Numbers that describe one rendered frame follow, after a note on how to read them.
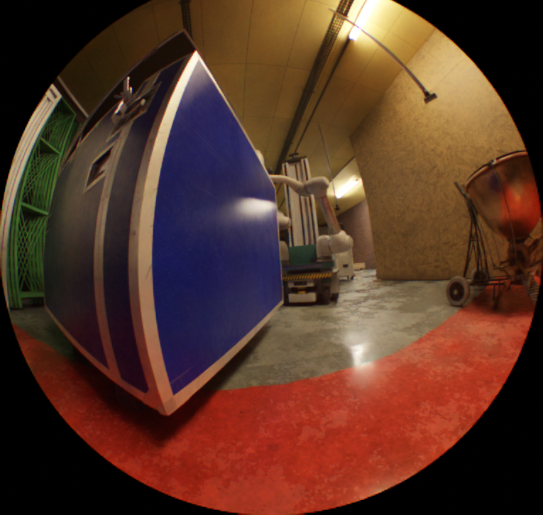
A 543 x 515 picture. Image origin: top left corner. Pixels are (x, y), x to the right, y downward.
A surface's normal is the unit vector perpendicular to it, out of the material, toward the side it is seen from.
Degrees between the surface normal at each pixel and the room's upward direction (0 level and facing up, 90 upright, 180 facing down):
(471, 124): 90
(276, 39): 180
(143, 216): 90
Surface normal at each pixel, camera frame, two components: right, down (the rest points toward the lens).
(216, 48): 0.07, 0.99
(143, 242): 0.97, -0.10
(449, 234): -0.99, 0.04
